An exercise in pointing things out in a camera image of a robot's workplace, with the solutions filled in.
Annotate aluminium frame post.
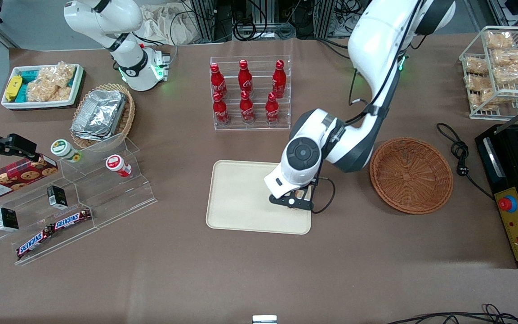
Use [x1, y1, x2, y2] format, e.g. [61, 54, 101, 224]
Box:
[191, 0, 233, 44]
[314, 0, 335, 39]

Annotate red cola bottle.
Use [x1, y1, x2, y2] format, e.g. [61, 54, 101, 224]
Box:
[238, 59, 254, 97]
[265, 92, 280, 125]
[213, 91, 231, 126]
[210, 63, 228, 99]
[272, 59, 286, 99]
[240, 90, 255, 125]

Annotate red lid white cup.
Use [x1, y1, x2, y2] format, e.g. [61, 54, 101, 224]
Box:
[106, 154, 132, 178]

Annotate clear bag of rice crackers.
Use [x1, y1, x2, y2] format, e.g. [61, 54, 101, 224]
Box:
[26, 62, 76, 103]

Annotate green lid white cup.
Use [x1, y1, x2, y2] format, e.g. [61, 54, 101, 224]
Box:
[51, 139, 82, 163]

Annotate black floor cables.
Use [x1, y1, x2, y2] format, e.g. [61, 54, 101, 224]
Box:
[385, 304, 518, 324]

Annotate teal snack pack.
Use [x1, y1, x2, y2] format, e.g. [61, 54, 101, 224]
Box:
[18, 69, 42, 103]

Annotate white wire basket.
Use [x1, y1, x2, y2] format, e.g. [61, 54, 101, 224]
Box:
[459, 26, 518, 120]

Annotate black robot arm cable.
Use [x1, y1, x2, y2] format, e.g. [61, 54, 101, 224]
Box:
[310, 0, 425, 215]

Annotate grey arm base connector block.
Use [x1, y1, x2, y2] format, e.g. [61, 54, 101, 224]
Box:
[152, 49, 172, 82]

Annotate light wicker oval basket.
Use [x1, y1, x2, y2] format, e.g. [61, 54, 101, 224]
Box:
[70, 83, 136, 149]

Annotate bagged fried snack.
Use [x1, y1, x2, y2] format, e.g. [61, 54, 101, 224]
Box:
[485, 31, 514, 50]
[464, 58, 490, 75]
[464, 74, 494, 91]
[469, 88, 498, 112]
[494, 63, 518, 85]
[492, 49, 518, 67]

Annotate clear acrylic stepped display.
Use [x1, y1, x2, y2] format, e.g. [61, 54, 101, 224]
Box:
[0, 133, 158, 266]

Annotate black power cord with plug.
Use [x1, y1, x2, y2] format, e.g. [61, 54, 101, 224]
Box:
[437, 122, 496, 201]

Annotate brown wicker basket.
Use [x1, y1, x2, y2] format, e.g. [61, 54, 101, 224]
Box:
[370, 138, 454, 215]

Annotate stacked foil containers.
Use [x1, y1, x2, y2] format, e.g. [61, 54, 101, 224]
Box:
[71, 90, 127, 142]

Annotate clear acrylic bottle rack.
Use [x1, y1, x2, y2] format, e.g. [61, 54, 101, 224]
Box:
[210, 55, 291, 131]

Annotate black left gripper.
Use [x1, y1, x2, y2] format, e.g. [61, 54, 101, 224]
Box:
[268, 178, 319, 212]

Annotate red tartan cookie box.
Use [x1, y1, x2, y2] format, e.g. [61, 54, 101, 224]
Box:
[0, 155, 59, 203]

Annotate beige crumpled cloth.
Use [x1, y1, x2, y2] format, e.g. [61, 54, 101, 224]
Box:
[140, 4, 197, 46]

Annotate white rectangular snack bin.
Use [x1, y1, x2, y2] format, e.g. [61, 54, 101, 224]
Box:
[1, 63, 85, 110]

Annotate small black box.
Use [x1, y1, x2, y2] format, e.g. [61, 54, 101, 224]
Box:
[0, 207, 20, 233]
[47, 185, 68, 210]

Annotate beige plastic tray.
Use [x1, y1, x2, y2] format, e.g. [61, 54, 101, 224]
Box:
[206, 160, 312, 235]

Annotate yellow snack pack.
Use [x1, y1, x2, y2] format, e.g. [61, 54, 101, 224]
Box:
[5, 75, 23, 102]

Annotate brown snickers bar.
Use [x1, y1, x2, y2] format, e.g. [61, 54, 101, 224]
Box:
[53, 209, 93, 231]
[16, 226, 55, 260]

